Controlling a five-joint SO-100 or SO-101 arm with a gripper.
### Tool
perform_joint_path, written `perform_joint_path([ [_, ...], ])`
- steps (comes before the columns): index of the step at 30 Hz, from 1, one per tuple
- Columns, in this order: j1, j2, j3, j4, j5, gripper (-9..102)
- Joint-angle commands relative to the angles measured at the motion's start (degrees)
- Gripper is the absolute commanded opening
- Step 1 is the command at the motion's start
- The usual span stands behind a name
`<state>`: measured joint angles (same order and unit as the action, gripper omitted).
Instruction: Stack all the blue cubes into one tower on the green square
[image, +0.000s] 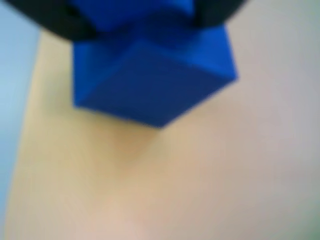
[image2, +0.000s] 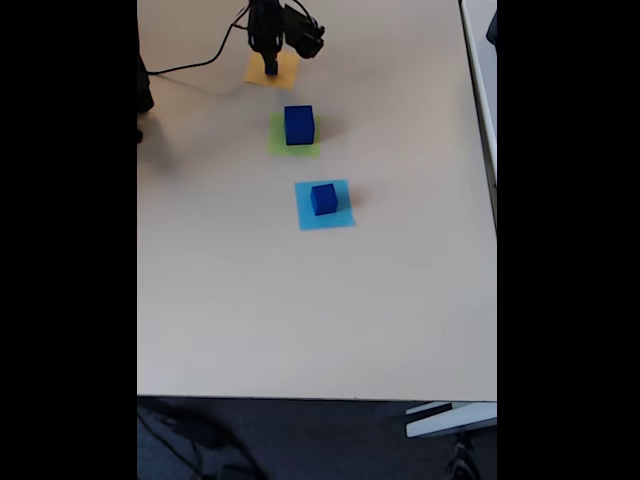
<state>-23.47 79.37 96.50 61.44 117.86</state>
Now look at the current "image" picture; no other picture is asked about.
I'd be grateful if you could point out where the medium blue cube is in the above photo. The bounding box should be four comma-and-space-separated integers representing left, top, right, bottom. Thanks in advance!
72, 23, 240, 129

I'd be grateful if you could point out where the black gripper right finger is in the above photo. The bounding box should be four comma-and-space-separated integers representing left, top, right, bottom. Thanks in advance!
193, 0, 247, 29

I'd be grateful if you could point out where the pale orange paper square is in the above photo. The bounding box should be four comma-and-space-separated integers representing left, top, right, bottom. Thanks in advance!
3, 31, 241, 240

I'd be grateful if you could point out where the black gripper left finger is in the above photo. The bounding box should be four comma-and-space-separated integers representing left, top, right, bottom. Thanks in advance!
3, 0, 98, 42

